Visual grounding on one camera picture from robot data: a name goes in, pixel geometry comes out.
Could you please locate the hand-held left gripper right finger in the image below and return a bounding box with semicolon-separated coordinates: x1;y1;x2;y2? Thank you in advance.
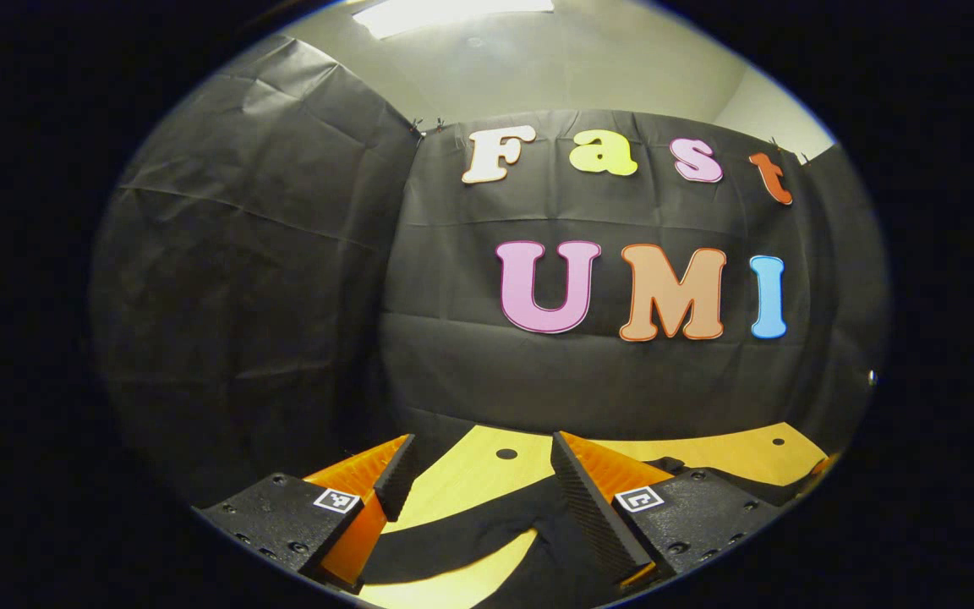
550;431;780;587

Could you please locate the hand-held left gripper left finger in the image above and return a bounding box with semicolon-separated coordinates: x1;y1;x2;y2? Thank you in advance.
200;434;419;590

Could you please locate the black garment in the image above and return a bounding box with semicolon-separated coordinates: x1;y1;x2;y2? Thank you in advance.
358;457;802;609

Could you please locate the black backdrop cloth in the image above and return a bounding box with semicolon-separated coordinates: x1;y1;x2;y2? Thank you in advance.
90;34;890;508

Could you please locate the ceiling light panel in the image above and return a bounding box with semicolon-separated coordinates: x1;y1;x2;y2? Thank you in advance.
352;0;555;41

